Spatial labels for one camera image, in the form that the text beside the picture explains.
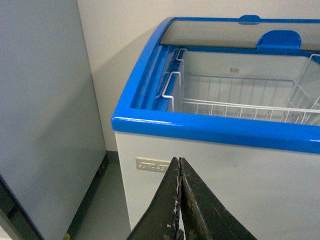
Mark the silver brand nameplate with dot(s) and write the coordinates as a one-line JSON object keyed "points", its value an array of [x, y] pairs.
{"points": [[152, 165]]}

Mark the blue rear lid handle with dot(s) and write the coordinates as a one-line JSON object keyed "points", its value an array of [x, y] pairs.
{"points": [[249, 19]]}

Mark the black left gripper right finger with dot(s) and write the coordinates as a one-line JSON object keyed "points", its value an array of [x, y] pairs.
{"points": [[204, 216]]}

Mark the white chest freezer blue rim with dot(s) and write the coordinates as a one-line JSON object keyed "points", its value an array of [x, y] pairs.
{"points": [[265, 173]]}

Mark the white wire freezer basket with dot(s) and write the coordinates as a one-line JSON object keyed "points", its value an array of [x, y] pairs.
{"points": [[232, 85]]}

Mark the blue front lid handle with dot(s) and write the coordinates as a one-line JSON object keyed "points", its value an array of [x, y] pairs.
{"points": [[287, 40]]}

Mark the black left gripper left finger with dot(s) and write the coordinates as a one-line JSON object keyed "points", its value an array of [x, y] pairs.
{"points": [[161, 220]]}

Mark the blue lid handle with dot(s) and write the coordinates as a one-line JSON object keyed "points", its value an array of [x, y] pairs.
{"points": [[249, 19], [287, 40]]}

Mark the brown rear fridge caster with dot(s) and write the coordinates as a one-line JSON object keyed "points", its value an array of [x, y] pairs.
{"points": [[101, 170]]}

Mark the tall grey upright fridge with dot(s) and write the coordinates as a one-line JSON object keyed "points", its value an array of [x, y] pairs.
{"points": [[51, 138]]}

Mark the glass sliding freezer lid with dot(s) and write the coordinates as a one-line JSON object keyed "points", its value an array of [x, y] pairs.
{"points": [[232, 34]]}

